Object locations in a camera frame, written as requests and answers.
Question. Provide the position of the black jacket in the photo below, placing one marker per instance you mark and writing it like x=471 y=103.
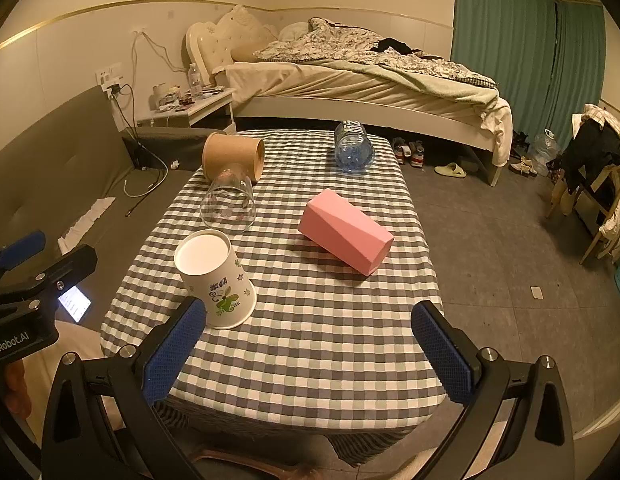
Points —
x=594 y=150

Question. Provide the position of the white wall socket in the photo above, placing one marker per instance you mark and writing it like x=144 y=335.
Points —
x=109 y=76

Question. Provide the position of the white bed with tufted headboard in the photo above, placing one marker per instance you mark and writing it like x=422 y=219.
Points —
x=365 y=110

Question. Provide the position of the green curtain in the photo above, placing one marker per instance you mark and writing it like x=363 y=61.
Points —
x=579 y=55
x=499 y=25

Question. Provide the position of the white tissue paper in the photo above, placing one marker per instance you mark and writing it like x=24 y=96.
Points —
x=87 y=217

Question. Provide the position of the wooden chair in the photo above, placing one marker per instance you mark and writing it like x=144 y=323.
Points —
x=597 y=241

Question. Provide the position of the pair of sneakers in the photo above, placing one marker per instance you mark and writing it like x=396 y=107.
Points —
x=408 y=154

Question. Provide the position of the person's left hand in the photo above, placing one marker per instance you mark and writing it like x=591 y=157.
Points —
x=19 y=387

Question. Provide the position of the smartphone with lit screen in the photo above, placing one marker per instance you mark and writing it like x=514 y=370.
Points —
x=76 y=305

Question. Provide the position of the checkered tablecloth table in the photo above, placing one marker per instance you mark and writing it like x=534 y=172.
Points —
x=315 y=325

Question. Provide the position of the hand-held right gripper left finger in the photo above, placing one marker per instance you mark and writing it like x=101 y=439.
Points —
x=174 y=352

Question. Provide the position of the pale green blanket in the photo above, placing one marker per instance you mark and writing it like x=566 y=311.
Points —
x=439 y=91

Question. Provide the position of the pale green slipper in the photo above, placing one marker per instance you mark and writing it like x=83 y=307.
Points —
x=450 y=170

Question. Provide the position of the grey sofa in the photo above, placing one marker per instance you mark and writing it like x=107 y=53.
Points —
x=55 y=160

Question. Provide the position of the clear glass cup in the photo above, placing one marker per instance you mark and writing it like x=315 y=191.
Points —
x=227 y=206

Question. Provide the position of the pink angular box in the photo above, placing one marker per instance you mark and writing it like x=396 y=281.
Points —
x=340 y=230

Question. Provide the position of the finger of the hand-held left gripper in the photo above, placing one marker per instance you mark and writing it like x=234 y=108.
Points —
x=21 y=248
x=70 y=265

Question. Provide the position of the white pillow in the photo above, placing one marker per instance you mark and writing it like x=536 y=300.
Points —
x=292 y=31

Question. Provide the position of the beige shoes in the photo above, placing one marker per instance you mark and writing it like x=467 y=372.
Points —
x=523 y=166

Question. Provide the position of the brown cardboard cup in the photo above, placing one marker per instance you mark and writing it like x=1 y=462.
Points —
x=225 y=152

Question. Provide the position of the blue tinted glass jar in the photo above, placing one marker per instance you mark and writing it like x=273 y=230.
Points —
x=354 y=147

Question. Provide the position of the floral quilt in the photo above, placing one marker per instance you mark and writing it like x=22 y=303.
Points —
x=340 y=42

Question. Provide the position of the white nightstand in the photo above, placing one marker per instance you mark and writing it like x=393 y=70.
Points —
x=205 y=109

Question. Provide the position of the black garment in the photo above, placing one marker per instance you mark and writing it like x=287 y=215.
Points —
x=394 y=46

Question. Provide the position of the clear water bottle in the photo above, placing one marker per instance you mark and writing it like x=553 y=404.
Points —
x=194 y=80

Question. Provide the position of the white floral paper cup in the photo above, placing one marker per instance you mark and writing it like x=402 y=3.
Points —
x=215 y=280

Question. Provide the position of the white paper scrap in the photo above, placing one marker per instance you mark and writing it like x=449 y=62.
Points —
x=536 y=292

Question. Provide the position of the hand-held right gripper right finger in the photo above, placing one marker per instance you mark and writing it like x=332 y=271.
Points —
x=444 y=355

